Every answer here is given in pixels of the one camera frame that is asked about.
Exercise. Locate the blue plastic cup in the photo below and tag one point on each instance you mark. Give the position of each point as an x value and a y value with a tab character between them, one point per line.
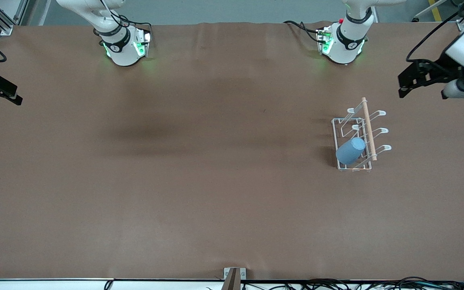
351	151

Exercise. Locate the thin white pipe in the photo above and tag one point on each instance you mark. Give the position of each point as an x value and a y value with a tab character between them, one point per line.
427	11

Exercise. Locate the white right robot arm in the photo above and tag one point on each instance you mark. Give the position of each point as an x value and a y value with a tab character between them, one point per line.
123	52

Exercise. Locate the white table edge rail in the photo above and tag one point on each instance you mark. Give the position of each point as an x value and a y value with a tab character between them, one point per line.
34	285

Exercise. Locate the brown table cover sheet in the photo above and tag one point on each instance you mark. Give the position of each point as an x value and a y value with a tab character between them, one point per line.
224	201

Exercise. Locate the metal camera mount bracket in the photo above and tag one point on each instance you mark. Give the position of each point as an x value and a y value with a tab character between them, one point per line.
234	276

